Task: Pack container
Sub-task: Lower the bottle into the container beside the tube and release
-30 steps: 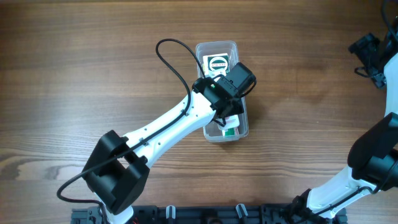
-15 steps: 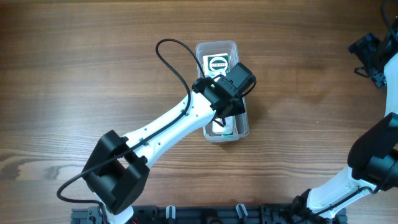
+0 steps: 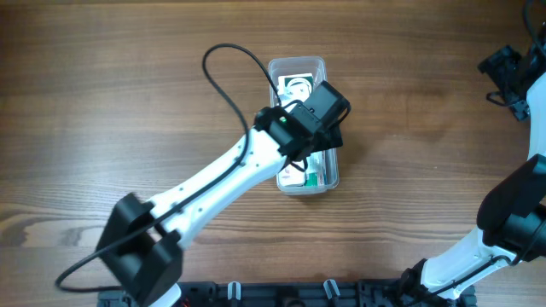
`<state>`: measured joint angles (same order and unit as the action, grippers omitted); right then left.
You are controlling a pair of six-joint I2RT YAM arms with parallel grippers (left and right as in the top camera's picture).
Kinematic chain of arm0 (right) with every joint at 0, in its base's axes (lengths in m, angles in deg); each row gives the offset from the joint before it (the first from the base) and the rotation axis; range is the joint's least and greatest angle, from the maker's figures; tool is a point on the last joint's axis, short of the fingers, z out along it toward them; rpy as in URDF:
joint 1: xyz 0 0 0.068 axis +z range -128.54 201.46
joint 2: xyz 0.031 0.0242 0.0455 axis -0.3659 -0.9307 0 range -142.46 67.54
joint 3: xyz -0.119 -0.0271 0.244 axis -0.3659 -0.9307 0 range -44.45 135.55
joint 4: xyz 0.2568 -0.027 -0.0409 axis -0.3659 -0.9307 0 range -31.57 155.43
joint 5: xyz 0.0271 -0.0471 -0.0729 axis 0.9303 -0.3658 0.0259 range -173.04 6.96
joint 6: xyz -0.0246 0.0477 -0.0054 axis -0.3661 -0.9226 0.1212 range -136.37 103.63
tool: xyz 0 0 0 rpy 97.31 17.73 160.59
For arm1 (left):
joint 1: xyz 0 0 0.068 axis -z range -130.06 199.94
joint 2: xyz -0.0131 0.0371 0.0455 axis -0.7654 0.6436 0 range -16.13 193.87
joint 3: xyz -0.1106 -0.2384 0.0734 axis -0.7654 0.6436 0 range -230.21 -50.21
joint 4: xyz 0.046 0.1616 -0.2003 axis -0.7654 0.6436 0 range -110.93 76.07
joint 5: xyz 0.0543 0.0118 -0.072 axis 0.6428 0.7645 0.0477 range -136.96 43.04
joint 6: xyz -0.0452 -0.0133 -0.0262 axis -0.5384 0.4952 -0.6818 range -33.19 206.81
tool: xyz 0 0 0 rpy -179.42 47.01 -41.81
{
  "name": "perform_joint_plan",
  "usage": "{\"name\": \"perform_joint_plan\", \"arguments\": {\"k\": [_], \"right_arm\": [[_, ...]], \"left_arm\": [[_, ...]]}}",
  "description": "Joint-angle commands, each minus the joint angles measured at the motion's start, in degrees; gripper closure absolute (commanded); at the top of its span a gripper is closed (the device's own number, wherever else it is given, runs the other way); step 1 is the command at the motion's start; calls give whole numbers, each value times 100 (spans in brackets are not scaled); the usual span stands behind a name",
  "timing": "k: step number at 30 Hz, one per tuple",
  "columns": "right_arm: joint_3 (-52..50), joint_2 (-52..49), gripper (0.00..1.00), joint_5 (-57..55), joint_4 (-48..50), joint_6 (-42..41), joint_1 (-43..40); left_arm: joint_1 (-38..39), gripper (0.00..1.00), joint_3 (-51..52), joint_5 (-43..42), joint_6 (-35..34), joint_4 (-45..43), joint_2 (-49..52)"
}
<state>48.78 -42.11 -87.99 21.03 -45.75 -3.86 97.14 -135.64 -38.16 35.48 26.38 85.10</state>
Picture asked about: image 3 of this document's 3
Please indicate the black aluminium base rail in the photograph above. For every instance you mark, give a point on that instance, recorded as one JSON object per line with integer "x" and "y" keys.
{"x": 362, "y": 293}

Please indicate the dark green round-logo box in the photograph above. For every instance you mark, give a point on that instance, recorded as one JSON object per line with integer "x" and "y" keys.
{"x": 296, "y": 87}

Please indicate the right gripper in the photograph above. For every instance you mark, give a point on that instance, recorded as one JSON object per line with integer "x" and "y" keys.
{"x": 496, "y": 65}

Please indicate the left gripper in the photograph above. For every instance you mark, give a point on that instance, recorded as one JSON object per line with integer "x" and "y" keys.
{"x": 334, "y": 136}

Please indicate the clear plastic container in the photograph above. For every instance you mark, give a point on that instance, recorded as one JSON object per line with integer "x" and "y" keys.
{"x": 316, "y": 66}

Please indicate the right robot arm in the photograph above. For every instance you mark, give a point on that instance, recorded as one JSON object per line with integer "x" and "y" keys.
{"x": 510, "y": 225}

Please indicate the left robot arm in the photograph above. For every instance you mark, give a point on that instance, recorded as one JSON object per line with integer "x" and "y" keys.
{"x": 145, "y": 241}

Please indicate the small white spray bottle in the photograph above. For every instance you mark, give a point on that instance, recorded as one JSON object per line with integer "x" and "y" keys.
{"x": 291, "y": 177}

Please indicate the white green medicine box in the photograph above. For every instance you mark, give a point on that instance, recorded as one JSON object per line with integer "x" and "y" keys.
{"x": 316, "y": 173}

